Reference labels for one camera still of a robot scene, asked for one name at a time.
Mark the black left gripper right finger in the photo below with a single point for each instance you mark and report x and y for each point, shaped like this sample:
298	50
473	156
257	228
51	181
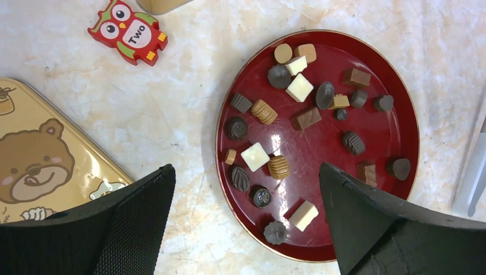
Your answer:
374	232

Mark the dark heart chocolate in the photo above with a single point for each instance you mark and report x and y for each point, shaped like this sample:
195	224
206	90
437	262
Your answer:
383	103
399	168

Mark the small dark round chocolate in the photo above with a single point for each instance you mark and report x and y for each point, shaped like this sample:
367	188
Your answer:
341	114

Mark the dark ridged square chocolate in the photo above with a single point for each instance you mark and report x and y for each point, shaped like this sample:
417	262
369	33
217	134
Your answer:
240	103

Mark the small caramel chocolate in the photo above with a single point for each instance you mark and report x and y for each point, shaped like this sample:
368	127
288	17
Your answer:
230	156

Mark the small tan brick chocolate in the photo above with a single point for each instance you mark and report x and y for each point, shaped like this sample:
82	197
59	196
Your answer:
339	101

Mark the dark leaf chocolate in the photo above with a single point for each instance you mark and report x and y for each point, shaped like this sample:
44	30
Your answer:
239	178

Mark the dark cylinder chocolate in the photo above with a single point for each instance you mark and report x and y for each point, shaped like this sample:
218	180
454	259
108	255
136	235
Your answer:
358	98

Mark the tan square chocolate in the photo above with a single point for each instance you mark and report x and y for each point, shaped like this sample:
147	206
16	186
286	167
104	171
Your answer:
307	50

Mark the dark flower chocolate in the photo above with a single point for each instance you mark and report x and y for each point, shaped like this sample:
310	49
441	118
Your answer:
279	77
275	233

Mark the dark oval chocolate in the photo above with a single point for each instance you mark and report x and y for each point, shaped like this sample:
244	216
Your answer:
324	95

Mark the gold bear tin lid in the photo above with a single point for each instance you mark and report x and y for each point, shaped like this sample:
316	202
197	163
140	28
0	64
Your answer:
48	164

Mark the brown block chocolate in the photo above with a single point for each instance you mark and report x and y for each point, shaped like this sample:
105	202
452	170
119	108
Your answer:
366	172

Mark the red owl toy block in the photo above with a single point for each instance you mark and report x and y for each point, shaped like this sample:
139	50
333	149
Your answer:
135	35

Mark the dark swirl chocolate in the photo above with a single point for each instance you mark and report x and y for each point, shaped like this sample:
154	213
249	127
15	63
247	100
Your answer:
236	129

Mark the caramel ridged chocolate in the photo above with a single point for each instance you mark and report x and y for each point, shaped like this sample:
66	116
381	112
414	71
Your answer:
264	112
278	167

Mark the brown rectangular chocolate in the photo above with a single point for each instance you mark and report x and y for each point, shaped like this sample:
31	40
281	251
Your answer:
357	78
306	118

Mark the silver metal tongs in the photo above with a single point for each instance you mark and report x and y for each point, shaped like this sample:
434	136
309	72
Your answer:
472	183

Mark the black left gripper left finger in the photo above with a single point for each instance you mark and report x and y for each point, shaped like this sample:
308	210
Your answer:
119	233

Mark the white square chocolate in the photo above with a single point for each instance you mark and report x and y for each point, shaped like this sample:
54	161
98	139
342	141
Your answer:
296	65
304	215
255	157
299	88

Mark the tan round chocolate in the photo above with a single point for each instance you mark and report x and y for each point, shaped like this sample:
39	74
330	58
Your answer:
283	53

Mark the red round tray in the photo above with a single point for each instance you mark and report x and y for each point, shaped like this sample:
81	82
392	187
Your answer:
386	135

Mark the gold chocolate box tin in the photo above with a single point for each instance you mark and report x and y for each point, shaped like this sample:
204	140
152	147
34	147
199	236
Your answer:
159	7

